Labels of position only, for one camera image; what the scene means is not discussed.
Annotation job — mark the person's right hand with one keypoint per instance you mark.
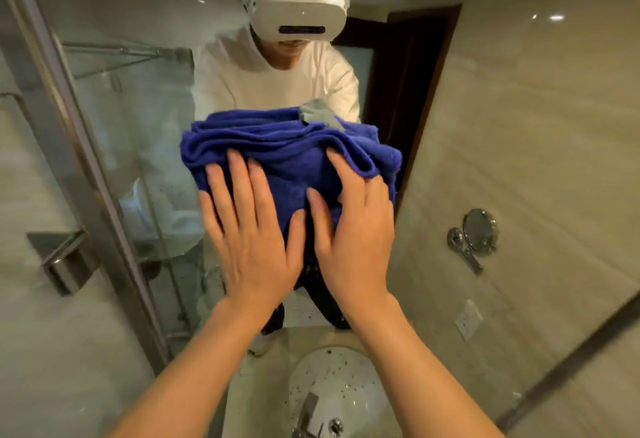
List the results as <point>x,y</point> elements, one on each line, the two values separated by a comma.
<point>360,253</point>

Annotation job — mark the blue microfibre cloth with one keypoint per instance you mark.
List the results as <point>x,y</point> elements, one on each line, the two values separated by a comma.
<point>290,153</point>

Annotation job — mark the silver framed wall mirror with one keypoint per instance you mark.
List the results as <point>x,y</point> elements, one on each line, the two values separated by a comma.
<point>525,128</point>

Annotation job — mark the person's left forearm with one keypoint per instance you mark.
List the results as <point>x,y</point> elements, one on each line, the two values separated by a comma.
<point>190,382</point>

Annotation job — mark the glass shower enclosure gold frame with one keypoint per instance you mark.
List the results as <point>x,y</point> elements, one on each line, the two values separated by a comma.
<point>65,263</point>

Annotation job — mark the person's left hand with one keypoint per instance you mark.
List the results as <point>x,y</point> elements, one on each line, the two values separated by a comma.
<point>255,258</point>

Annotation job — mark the person's right forearm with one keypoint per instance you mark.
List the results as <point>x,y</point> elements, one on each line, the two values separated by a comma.
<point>425,382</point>

